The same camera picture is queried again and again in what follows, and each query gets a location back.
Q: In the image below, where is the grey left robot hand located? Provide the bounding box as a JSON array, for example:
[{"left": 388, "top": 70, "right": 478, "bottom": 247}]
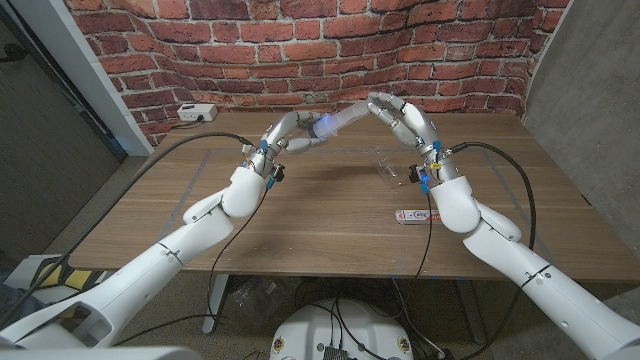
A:
[{"left": 258, "top": 110, "right": 332, "bottom": 162}]

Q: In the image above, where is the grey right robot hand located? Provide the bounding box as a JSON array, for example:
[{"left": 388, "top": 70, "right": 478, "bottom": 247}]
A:
[{"left": 368, "top": 91, "right": 444, "bottom": 157}]

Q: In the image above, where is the large translucent plastic syringe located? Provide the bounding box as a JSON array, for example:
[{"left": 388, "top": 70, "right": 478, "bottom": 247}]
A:
[{"left": 309, "top": 99, "right": 374, "bottom": 140}]

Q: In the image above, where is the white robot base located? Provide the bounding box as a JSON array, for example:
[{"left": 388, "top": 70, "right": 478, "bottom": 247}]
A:
[{"left": 269, "top": 298, "right": 415, "bottom": 360}]

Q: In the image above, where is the clear plastic cup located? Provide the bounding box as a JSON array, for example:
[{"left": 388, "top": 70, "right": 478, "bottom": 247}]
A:
[{"left": 369, "top": 148, "right": 411, "bottom": 190}]

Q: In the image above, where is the printed red brick backdrop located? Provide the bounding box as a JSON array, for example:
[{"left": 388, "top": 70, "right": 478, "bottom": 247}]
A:
[{"left": 63, "top": 0, "right": 571, "bottom": 146}]

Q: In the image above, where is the white power strip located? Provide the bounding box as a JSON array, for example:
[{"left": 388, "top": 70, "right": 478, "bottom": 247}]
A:
[{"left": 176, "top": 103, "right": 219, "bottom": 123}]

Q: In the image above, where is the clear plastic bag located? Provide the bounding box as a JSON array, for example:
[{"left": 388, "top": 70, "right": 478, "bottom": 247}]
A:
[{"left": 230, "top": 276, "right": 282, "bottom": 322}]

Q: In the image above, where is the white table leg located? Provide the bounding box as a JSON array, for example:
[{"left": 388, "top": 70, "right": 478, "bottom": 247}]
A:
[{"left": 201, "top": 273, "right": 231, "bottom": 335}]

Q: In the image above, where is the grey table leg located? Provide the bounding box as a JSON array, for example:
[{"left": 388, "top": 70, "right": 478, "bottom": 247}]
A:
[{"left": 454, "top": 279, "right": 489, "bottom": 345}]

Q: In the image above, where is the white pillar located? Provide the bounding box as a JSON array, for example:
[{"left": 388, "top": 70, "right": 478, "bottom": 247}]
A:
[{"left": 9, "top": 0, "right": 154, "bottom": 157}]

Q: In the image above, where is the yellow and black pad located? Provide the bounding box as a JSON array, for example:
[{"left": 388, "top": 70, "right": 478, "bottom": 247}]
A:
[{"left": 29, "top": 254, "right": 109, "bottom": 291}]

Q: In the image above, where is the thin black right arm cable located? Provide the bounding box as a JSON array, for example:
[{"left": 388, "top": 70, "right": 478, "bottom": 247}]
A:
[{"left": 414, "top": 192, "right": 435, "bottom": 281}]

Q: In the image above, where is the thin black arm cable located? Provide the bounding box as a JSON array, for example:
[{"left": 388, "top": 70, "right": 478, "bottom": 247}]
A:
[
  {"left": 112, "top": 187, "right": 274, "bottom": 347},
  {"left": 414, "top": 192, "right": 435, "bottom": 281}
]

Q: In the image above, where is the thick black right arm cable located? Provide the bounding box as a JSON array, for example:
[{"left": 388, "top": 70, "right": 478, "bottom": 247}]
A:
[{"left": 449, "top": 141, "right": 537, "bottom": 360}]

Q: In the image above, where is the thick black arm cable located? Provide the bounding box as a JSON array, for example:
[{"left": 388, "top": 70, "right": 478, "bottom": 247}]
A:
[
  {"left": 0, "top": 131, "right": 254, "bottom": 326},
  {"left": 449, "top": 141, "right": 537, "bottom": 360}
]

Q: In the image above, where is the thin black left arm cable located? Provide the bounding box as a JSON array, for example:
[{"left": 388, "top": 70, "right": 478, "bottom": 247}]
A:
[{"left": 112, "top": 187, "right": 274, "bottom": 347}]

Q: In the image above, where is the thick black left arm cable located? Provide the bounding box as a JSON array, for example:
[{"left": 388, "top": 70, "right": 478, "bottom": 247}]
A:
[{"left": 0, "top": 131, "right": 254, "bottom": 326}]

